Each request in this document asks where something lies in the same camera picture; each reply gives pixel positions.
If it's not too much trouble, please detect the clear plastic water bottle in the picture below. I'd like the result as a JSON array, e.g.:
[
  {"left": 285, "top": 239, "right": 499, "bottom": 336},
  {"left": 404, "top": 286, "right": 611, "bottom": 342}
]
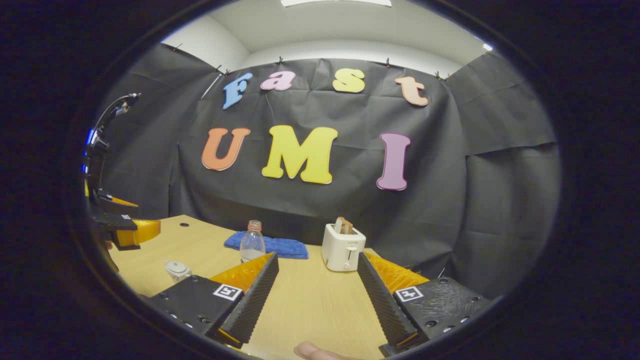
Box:
[{"left": 239, "top": 220, "right": 266, "bottom": 264}]

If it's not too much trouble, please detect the white toaster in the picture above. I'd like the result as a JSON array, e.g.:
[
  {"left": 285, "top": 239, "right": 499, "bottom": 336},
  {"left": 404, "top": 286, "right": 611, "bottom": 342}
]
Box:
[{"left": 321, "top": 223, "right": 367, "bottom": 272}]

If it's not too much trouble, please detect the white ceramic teacup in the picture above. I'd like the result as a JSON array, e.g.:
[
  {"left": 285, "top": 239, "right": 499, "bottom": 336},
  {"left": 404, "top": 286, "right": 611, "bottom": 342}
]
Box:
[{"left": 165, "top": 260, "right": 193, "bottom": 284}]

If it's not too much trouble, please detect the ceiling light panel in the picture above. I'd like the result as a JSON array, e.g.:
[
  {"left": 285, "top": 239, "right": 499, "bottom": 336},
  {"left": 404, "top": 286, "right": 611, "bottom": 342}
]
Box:
[{"left": 280, "top": 0, "right": 393, "bottom": 8}]

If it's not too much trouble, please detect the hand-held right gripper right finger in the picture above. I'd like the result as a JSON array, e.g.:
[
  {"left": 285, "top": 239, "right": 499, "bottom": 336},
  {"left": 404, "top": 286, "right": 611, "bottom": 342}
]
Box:
[{"left": 357, "top": 251, "right": 493, "bottom": 358}]

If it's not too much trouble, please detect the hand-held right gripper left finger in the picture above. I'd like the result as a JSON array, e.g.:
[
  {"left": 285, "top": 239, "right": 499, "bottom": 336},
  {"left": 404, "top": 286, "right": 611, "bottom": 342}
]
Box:
[{"left": 149, "top": 251, "right": 280, "bottom": 350}]

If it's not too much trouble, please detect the blue folded towel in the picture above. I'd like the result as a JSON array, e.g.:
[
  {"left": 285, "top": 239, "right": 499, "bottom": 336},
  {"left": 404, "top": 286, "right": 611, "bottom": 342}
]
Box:
[{"left": 223, "top": 230, "right": 310, "bottom": 260}]

